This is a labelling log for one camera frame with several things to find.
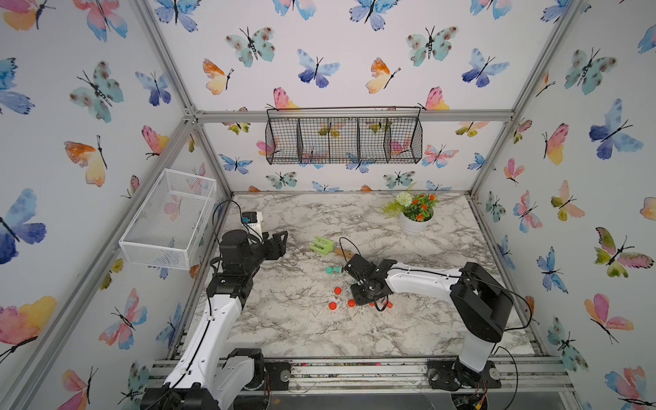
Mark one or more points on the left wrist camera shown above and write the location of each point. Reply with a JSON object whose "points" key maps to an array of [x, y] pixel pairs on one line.
{"points": [[251, 220]]}

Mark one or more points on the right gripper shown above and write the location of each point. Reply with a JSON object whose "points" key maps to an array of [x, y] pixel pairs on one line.
{"points": [[354, 295]]}

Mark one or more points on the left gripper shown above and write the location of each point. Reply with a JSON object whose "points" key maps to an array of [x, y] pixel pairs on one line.
{"points": [[275, 248]]}

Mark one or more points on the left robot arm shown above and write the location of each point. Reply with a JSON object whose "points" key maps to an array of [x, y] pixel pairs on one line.
{"points": [[198, 381]]}

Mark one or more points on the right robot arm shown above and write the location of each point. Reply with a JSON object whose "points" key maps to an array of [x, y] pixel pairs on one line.
{"points": [[483, 305]]}

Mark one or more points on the potted flower plant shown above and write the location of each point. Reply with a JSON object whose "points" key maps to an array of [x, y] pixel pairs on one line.
{"points": [[414, 211]]}

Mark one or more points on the white mesh wall basket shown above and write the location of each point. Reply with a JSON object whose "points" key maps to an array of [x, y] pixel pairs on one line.
{"points": [[169, 224]]}

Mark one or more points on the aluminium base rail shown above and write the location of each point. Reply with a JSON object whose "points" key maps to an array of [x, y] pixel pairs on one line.
{"points": [[306, 376]]}

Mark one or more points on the black wire wall basket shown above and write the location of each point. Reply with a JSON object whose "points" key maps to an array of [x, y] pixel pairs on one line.
{"points": [[332, 136]]}

